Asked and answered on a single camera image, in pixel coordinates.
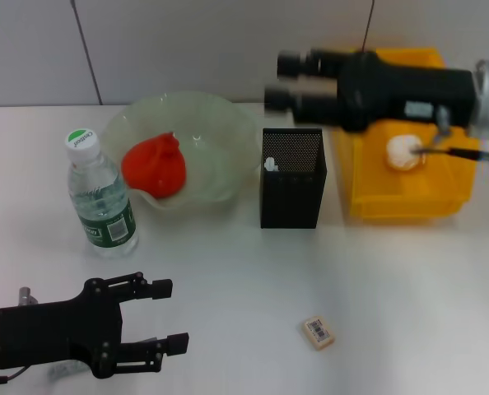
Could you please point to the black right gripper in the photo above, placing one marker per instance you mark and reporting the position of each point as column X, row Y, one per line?
column 409, row 90

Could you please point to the grey glitter pen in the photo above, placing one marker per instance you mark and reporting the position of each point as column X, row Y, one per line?
column 63, row 370

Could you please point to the clear green-labelled water bottle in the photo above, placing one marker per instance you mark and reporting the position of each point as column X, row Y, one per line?
column 100, row 197

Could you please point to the beige eraser with barcode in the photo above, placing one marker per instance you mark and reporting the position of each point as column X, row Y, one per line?
column 318, row 333

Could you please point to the white paper ball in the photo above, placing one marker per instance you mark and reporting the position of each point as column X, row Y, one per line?
column 399, row 152

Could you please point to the black mesh pen holder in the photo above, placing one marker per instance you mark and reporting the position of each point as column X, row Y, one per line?
column 290, row 197

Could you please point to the mint green utility knife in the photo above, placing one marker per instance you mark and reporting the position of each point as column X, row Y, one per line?
column 271, row 164

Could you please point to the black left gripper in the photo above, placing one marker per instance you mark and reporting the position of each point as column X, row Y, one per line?
column 59, row 333

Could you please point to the yellow plastic bin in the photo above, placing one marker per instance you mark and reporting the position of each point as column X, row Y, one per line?
column 392, row 193

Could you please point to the pale green wavy glass plate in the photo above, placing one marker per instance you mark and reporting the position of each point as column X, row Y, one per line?
column 215, row 140

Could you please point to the orange fruit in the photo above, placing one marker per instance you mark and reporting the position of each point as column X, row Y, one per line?
column 154, row 168

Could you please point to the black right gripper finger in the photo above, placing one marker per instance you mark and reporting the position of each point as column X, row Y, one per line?
column 277, row 98

